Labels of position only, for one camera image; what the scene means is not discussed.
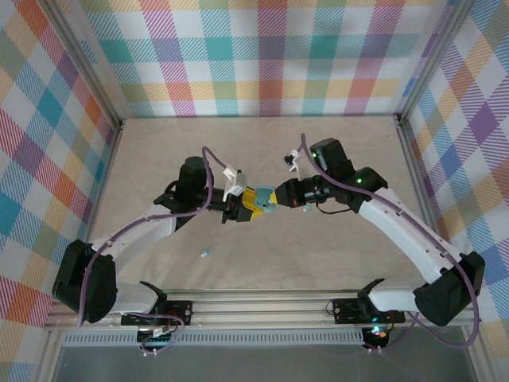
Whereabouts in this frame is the teal earbud charging case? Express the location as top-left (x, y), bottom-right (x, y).
top-left (255, 185), bottom-right (278, 215)

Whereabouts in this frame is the grey metal sheet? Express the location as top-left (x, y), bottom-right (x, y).
top-left (50, 345), bottom-right (478, 382)

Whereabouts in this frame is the left controller board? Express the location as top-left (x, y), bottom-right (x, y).
top-left (136, 324), bottom-right (178, 347)

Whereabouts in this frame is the controller board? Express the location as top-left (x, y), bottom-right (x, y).
top-left (136, 324), bottom-right (178, 347)
top-left (363, 324), bottom-right (393, 350)

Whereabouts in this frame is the right controller board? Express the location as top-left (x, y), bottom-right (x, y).
top-left (363, 324), bottom-right (393, 350)

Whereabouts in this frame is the thin black wire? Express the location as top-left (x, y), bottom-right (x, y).
top-left (316, 201), bottom-right (353, 216)

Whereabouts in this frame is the aluminium side frame rail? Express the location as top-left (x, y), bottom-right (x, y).
top-left (395, 115), bottom-right (450, 244)
top-left (73, 119), bottom-right (125, 298)

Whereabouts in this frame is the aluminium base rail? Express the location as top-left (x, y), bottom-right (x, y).
top-left (42, 288), bottom-right (480, 332)

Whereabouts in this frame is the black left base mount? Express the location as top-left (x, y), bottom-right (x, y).
top-left (158, 298), bottom-right (195, 327)

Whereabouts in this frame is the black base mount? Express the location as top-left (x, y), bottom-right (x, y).
top-left (331, 298), bottom-right (407, 324)
top-left (158, 298), bottom-right (195, 327)

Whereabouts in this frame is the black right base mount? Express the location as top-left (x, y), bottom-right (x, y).
top-left (331, 298), bottom-right (407, 324)

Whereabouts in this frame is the grey slotted cable duct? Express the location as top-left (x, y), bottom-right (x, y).
top-left (62, 333), bottom-right (366, 348)

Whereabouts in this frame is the aluminium upright frame post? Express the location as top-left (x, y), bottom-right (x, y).
top-left (395, 0), bottom-right (476, 127)
top-left (46, 0), bottom-right (126, 128)

